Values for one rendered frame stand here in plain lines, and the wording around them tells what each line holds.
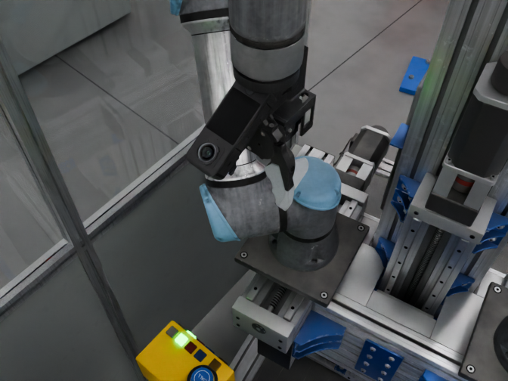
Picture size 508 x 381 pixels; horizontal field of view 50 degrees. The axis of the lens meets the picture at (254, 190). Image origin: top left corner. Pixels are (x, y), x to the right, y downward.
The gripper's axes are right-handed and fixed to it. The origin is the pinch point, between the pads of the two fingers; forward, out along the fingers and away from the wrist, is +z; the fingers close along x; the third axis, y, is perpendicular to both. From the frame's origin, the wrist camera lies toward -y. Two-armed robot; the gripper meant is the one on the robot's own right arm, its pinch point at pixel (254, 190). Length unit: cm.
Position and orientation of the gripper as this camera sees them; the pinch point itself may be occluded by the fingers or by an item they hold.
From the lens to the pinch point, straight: 71.6
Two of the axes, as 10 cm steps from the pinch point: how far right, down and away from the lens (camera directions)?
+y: 6.3, -6.1, 4.8
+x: -7.8, -5.0, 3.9
